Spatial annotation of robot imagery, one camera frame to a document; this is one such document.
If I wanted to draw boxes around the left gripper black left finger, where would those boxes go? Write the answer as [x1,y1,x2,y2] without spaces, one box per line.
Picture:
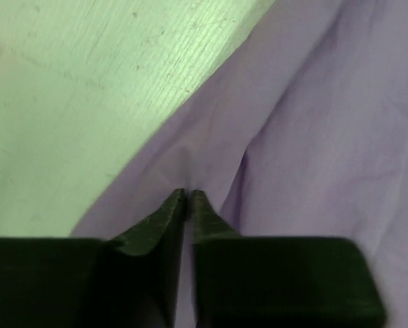
[0,189,185,327]

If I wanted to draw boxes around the purple trousers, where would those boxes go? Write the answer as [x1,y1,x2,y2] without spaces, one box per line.
[73,1,408,327]

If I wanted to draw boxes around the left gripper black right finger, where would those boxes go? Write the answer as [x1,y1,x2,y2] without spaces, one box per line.
[190,190,387,327]

